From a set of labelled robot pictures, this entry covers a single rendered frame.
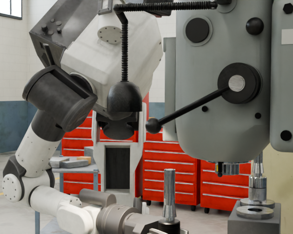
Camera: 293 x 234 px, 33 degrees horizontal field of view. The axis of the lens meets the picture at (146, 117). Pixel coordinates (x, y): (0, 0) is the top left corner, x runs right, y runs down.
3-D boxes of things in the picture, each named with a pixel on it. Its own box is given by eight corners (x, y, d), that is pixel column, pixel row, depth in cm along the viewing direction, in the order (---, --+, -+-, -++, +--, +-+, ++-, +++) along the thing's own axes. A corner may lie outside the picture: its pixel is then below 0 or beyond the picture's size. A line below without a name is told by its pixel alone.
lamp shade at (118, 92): (109, 110, 104) (109, 81, 104) (143, 110, 104) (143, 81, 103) (104, 112, 97) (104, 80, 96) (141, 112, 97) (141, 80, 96)
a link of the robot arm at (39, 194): (52, 225, 125) (6, 207, 137) (82, 214, 133) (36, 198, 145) (51, 185, 123) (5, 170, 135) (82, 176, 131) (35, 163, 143)
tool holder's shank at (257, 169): (256, 177, 128) (257, 134, 127) (249, 175, 131) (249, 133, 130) (266, 176, 129) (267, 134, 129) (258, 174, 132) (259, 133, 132)
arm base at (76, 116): (16, 107, 126) (23, 79, 118) (47, 83, 135) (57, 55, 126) (61, 143, 124) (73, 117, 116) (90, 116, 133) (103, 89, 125)
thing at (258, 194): (255, 203, 127) (256, 182, 127) (244, 199, 132) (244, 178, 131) (270, 201, 129) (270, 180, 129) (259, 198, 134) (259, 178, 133)
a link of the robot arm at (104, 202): (106, 247, 113) (73, 237, 121) (136, 232, 122) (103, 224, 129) (103, 200, 112) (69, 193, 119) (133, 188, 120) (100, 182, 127)
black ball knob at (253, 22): (243, 35, 81) (243, 16, 81) (247, 36, 84) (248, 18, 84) (262, 34, 80) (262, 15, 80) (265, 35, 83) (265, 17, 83)
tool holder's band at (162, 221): (165, 229, 103) (165, 224, 103) (154, 224, 108) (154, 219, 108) (184, 226, 106) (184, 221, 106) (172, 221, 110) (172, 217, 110)
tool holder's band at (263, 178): (256, 182, 127) (256, 178, 127) (244, 178, 131) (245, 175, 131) (270, 180, 129) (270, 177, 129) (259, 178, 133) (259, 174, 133)
